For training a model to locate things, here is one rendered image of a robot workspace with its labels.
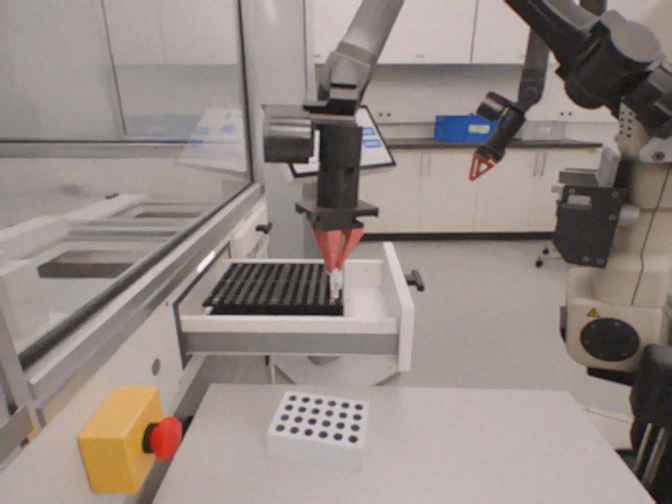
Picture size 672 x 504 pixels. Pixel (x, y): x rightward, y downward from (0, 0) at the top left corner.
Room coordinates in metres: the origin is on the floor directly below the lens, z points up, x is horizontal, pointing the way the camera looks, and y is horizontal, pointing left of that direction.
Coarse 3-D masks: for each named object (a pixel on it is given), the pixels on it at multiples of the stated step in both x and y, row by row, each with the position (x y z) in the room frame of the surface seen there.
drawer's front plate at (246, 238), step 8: (264, 208) 1.07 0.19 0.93; (256, 216) 0.98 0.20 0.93; (264, 216) 1.06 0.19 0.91; (248, 224) 0.91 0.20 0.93; (256, 224) 0.95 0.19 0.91; (264, 224) 1.06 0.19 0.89; (240, 232) 0.84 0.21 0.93; (248, 232) 0.87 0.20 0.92; (256, 232) 0.95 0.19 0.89; (240, 240) 0.81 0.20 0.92; (248, 240) 0.87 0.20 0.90; (256, 240) 0.95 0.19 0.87; (264, 240) 1.04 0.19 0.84; (240, 248) 0.81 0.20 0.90; (248, 248) 0.86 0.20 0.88; (264, 248) 1.04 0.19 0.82; (240, 256) 0.81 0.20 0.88; (248, 256) 0.86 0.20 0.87; (256, 256) 0.93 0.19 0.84
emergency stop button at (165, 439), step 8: (160, 424) 0.31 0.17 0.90; (168, 424) 0.31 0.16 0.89; (176, 424) 0.31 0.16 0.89; (152, 432) 0.31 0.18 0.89; (160, 432) 0.30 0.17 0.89; (168, 432) 0.30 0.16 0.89; (176, 432) 0.31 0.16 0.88; (152, 440) 0.30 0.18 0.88; (160, 440) 0.29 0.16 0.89; (168, 440) 0.30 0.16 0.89; (176, 440) 0.31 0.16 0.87; (152, 448) 0.30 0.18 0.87; (160, 448) 0.29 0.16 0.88; (168, 448) 0.29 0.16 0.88; (176, 448) 0.31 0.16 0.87; (160, 456) 0.29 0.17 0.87; (168, 456) 0.29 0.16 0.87
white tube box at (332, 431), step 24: (288, 408) 0.45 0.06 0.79; (312, 408) 0.44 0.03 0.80; (336, 408) 0.44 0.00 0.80; (360, 408) 0.45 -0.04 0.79; (288, 432) 0.39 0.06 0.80; (312, 432) 0.40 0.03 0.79; (336, 432) 0.39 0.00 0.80; (360, 432) 0.39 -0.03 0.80; (288, 456) 0.39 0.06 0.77; (312, 456) 0.38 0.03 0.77; (336, 456) 0.37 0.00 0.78; (360, 456) 0.37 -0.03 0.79
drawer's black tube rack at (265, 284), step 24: (240, 264) 0.72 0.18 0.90; (264, 264) 0.72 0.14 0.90; (288, 264) 0.72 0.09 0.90; (312, 264) 0.72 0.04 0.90; (216, 288) 0.61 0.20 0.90; (240, 288) 0.61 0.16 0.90; (264, 288) 0.61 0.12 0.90; (288, 288) 0.61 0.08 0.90; (312, 288) 0.61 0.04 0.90; (216, 312) 0.56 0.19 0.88; (240, 312) 0.58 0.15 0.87; (264, 312) 0.58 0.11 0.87; (288, 312) 0.58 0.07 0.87; (312, 312) 0.58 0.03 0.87; (336, 312) 0.58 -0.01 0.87
